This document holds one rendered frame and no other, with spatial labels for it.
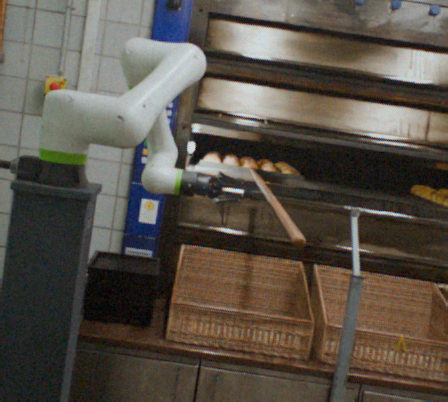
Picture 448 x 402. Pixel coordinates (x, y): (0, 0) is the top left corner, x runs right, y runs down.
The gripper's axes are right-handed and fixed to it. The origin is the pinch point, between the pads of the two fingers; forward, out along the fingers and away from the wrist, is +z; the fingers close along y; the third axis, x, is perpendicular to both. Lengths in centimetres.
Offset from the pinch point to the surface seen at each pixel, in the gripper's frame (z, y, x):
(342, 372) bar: 42, 59, 3
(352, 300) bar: 41, 33, 3
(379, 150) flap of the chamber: 54, -21, -42
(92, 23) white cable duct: -76, -57, -58
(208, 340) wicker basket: -7, 59, -9
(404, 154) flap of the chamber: 64, -21, -42
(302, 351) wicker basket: 28, 58, -8
